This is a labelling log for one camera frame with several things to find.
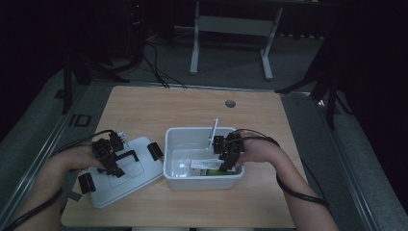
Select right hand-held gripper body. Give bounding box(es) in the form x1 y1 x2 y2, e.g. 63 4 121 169
207 117 246 162

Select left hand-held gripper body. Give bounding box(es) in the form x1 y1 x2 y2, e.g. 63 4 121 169
91 130 140 179

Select white plastic storage bin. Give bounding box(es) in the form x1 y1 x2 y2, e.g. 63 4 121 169
163 126 245 192

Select white plastic bin lid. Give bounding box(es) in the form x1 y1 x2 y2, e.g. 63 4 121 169
86 136 165 210

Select person's right hand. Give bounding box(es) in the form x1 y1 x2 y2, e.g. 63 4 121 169
237 130 286 168

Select person's left hand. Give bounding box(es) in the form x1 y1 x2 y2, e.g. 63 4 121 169
52 143 107 176

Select grey flat strip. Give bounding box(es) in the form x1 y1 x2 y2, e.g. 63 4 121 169
64 190 84 203

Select black tripod stand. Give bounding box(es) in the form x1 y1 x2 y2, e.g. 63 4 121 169
60 47 131 116
274 32 354 131

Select black square floor frame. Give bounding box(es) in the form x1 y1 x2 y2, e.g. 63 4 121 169
67 113 92 128

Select black floor cables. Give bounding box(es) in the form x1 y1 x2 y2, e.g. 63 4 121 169
140 39 188 90

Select white metal desk frame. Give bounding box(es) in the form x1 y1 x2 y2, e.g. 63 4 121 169
189 0 285 82

